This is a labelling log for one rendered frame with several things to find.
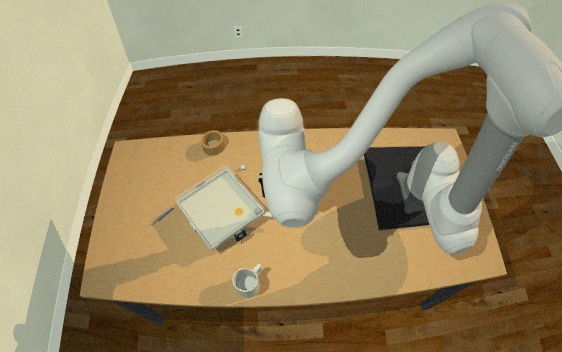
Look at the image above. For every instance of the grey mug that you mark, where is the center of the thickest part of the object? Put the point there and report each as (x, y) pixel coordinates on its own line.
(245, 279)

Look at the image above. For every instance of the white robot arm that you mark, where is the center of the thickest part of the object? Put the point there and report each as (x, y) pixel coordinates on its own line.
(524, 93)

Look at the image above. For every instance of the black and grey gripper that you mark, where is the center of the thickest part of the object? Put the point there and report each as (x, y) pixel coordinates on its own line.
(261, 182)

